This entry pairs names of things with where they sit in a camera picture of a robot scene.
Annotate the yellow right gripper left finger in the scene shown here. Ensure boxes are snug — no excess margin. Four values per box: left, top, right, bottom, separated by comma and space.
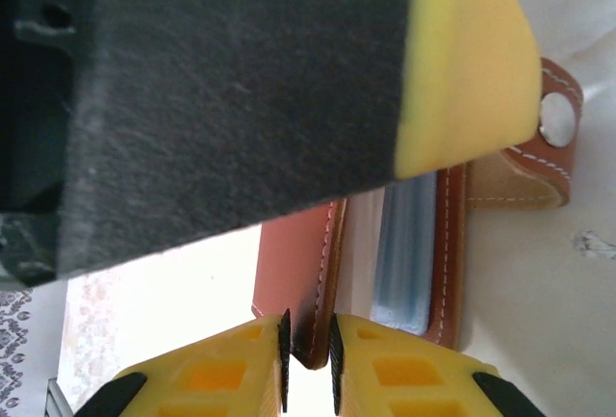
71, 307, 294, 417

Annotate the aluminium frame rail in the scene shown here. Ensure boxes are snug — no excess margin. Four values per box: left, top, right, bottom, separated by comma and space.
45, 377, 73, 417

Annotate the brown leather card holder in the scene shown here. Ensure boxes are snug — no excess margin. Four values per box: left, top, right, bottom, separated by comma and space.
250, 56, 586, 373

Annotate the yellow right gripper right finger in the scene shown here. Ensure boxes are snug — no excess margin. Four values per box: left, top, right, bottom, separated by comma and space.
327, 312, 551, 417

